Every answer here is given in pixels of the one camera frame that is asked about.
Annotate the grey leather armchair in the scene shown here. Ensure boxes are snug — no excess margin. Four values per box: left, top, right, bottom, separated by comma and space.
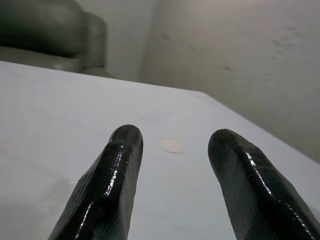
0, 0, 118, 79

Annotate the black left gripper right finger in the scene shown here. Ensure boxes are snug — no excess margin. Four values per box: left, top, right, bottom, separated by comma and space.
207, 128, 320, 240

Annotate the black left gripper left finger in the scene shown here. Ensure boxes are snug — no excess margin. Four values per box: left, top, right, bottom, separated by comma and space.
47, 124, 144, 240

